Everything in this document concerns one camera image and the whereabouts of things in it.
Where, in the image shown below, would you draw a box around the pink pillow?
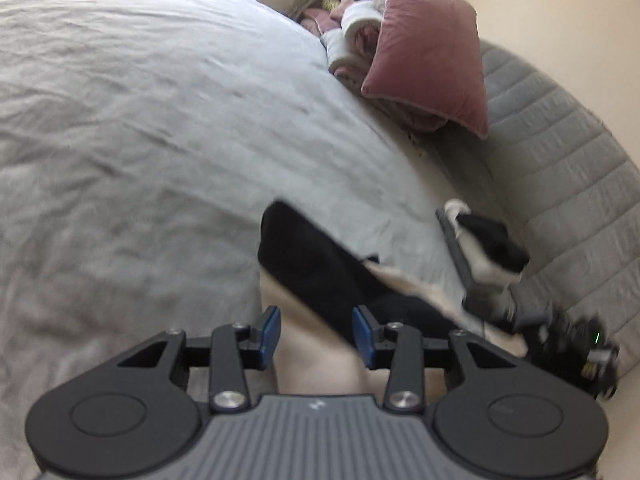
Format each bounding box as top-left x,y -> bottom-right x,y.
361,0 -> 490,140

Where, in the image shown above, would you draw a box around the beige printed shirt black sleeves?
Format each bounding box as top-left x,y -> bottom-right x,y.
257,200 -> 531,396

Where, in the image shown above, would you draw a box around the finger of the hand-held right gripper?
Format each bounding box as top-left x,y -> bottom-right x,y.
462,285 -> 518,324

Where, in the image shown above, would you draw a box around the folded grey pink quilt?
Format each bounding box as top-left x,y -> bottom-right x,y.
300,0 -> 451,136

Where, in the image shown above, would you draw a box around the grey quilted headboard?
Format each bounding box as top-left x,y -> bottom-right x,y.
450,40 -> 640,376

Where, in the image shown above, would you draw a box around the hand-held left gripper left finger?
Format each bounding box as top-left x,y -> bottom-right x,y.
97,306 -> 281,411

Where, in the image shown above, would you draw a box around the white folded garment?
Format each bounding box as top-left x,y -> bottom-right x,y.
444,199 -> 523,286

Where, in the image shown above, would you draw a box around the bed with grey sheet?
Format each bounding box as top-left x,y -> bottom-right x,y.
0,0 -> 466,466

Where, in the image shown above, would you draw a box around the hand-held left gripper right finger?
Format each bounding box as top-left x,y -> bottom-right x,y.
352,306 -> 538,411

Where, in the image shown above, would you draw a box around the grey folded garment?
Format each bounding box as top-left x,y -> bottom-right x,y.
435,207 -> 476,308

